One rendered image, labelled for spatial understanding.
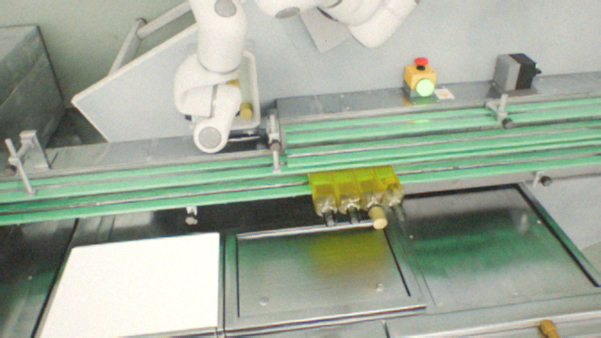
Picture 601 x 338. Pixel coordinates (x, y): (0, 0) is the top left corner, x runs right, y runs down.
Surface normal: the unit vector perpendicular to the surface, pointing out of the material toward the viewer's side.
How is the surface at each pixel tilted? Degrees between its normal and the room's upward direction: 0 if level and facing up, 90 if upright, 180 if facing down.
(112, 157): 90
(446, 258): 91
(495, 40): 0
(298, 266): 90
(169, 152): 90
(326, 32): 4
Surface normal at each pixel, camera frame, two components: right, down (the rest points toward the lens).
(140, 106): 0.11, 0.57
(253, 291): -0.04, -0.82
